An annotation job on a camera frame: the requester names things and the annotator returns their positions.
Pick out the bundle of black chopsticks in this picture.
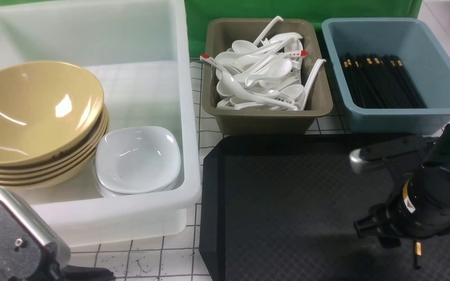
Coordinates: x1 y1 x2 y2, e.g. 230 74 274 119
339 53 427 109

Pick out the large white plastic tub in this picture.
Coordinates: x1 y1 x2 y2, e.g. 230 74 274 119
0 0 201 247

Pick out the green backdrop cloth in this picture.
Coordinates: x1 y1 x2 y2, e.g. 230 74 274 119
0 0 420 69

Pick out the pile of white spoons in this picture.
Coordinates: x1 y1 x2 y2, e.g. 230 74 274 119
200 32 307 111

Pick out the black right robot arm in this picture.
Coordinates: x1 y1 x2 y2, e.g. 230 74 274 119
349 123 450 248

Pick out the tan noodle bowl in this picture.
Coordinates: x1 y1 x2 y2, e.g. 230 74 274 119
0 61 105 166

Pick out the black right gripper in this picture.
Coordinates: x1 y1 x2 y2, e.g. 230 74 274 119
354 171 450 248

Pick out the white spoon upright handle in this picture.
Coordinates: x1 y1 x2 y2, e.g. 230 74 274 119
253 16 284 46

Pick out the black serving tray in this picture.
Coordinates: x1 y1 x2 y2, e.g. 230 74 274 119
200 135 450 281

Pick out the white soup spoon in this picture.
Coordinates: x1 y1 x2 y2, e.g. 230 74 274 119
245 59 293 87

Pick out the white spoon leaning right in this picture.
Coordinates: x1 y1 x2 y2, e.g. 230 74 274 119
295 59 326 111

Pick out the top stacked tan bowl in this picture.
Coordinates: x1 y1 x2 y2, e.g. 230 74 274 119
0 107 109 174

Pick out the olive brown spoon bin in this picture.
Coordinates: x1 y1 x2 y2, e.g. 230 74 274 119
202 18 333 135

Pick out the bottom stacked tan bowl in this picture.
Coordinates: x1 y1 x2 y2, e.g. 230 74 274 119
0 149 96 190

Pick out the blue chopstick bin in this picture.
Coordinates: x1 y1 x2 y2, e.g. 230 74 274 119
321 18 450 135

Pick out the white square side dish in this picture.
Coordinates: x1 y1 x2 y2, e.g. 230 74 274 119
93 126 182 197

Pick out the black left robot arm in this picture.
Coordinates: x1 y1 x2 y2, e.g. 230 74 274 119
0 187 116 281

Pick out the white square dish stack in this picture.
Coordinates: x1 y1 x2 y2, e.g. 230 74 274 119
92 155 181 197

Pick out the stacked tan bowl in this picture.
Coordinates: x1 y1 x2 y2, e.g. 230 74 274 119
0 122 110 186
0 149 96 190
0 107 109 174
0 117 109 178

